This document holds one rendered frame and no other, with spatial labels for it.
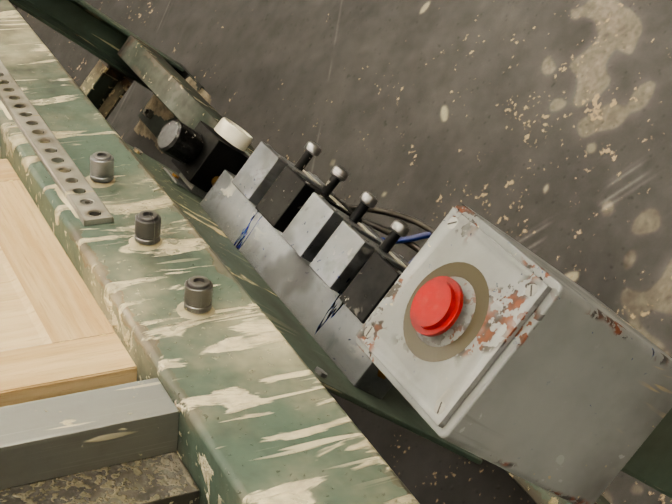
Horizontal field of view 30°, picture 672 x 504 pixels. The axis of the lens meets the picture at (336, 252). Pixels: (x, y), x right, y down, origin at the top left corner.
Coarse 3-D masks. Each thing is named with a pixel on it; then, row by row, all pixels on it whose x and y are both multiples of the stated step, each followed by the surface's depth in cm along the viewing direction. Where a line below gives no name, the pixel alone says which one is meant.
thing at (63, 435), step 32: (128, 384) 101; (160, 384) 101; (0, 416) 95; (32, 416) 96; (64, 416) 96; (96, 416) 97; (128, 416) 97; (160, 416) 98; (0, 448) 92; (32, 448) 94; (64, 448) 95; (96, 448) 96; (128, 448) 98; (160, 448) 99; (0, 480) 94; (32, 480) 95
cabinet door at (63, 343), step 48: (0, 192) 133; (0, 240) 124; (48, 240) 125; (0, 288) 116; (48, 288) 116; (0, 336) 109; (48, 336) 110; (96, 336) 110; (0, 384) 103; (48, 384) 103; (96, 384) 106
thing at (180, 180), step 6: (168, 174) 142; (174, 174) 141; (180, 174) 144; (174, 180) 140; (180, 180) 142; (186, 180) 143; (216, 180) 140; (186, 186) 141; (192, 186) 141; (192, 192) 141; (198, 192) 142; (204, 192) 142
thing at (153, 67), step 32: (32, 0) 279; (64, 0) 282; (64, 32) 280; (96, 32) 289; (128, 32) 288; (96, 64) 293; (128, 64) 282; (160, 64) 273; (96, 96) 297; (160, 96) 267; (192, 96) 258; (192, 128) 253
